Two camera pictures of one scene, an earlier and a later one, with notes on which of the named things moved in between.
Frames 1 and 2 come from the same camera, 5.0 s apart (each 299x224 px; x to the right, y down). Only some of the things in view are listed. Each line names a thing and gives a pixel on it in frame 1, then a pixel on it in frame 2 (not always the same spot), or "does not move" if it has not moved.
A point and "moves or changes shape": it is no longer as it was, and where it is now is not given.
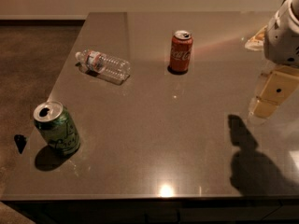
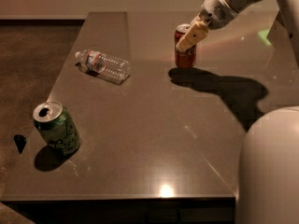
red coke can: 181,50 moves or changes shape
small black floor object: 20,141 does not move
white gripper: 281,41 → 214,12
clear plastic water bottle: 104,65 does not move
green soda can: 56,127 does not move
